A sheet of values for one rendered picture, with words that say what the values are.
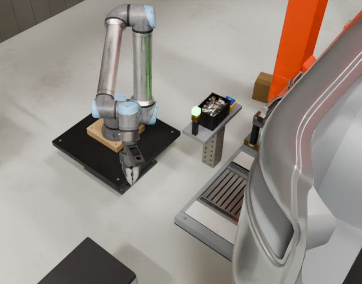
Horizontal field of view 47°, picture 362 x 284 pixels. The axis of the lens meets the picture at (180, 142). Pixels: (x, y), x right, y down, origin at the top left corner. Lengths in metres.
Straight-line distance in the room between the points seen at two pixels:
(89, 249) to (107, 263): 0.13
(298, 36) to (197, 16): 2.34
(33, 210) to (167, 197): 0.87
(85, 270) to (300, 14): 1.71
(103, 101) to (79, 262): 0.82
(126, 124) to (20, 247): 1.22
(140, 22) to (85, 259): 1.25
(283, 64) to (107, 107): 1.11
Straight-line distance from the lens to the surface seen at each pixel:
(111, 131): 2.68
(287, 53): 2.53
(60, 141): 2.85
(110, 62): 2.13
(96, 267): 2.21
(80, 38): 4.37
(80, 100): 3.60
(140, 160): 1.85
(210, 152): 2.91
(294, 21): 2.43
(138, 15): 2.29
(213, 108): 2.59
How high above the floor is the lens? 2.27
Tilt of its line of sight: 46 degrees down
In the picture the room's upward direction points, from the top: 1 degrees clockwise
